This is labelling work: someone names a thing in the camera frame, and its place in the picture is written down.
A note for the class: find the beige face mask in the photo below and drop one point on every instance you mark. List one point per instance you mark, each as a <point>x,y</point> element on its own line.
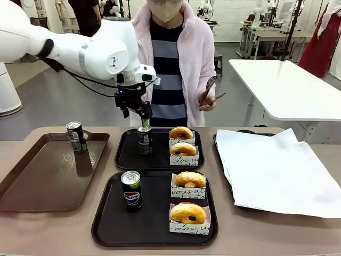
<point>165,12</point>

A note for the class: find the person in pink fleece jacket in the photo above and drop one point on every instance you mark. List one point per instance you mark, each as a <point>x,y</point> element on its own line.
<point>194,53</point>

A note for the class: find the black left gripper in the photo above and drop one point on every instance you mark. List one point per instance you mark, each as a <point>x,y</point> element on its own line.
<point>129,97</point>

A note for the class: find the bystander in black clothes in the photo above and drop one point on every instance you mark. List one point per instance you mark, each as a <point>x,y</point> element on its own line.
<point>85,13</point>

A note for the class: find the person's left hand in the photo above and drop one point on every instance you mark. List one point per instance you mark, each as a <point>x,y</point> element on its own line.
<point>206,102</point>

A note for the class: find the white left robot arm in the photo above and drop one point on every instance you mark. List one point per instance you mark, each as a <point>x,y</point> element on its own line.
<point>66,40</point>

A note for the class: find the black pole stand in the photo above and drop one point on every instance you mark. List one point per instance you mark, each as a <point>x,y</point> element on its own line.
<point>291,29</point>

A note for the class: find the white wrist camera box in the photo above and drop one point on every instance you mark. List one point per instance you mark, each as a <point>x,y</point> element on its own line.
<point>146,75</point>

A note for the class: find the dark metal tongs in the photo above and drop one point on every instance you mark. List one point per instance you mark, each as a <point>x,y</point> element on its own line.
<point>210,84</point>

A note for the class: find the yellow donut in paper box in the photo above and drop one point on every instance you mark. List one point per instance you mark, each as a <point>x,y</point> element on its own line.
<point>189,230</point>

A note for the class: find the black stool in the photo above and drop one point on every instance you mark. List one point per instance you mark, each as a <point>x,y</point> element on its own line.
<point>218,62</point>

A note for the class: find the white paper sheet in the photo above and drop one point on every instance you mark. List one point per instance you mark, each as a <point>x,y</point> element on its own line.
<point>274,173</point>

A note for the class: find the white printed paper donut box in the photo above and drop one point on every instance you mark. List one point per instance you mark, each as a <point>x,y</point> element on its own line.
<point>182,142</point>
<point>186,160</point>
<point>186,192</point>

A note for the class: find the black Pepsi can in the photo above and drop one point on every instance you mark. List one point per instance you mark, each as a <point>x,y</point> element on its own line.
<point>76,137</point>
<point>144,140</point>
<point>131,190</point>

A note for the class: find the white rounded robot base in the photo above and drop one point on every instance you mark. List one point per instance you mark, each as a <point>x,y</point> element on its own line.
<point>8,93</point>

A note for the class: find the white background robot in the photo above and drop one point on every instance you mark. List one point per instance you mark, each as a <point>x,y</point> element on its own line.
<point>205,8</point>

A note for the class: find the golden glazed donut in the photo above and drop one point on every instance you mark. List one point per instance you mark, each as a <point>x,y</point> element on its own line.
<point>181,213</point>

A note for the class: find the red dress on mannequin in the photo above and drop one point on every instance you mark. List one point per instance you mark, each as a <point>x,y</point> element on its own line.
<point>319,45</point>

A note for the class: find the black plastic tray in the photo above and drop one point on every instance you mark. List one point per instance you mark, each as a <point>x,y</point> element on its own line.
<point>128,157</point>
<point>149,226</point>
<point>214,140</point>

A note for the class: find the grey background work table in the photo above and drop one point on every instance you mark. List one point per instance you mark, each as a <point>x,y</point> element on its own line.
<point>277,36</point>

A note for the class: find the brown plastic tray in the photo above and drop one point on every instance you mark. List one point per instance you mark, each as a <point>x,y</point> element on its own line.
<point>37,186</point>

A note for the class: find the black office chair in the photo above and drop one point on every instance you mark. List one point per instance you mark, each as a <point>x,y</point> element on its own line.
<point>40,22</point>

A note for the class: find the person's left forearm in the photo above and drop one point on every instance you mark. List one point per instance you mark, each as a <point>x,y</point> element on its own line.
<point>198,85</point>

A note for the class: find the white table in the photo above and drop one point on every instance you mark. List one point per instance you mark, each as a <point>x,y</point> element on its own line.
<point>287,88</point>

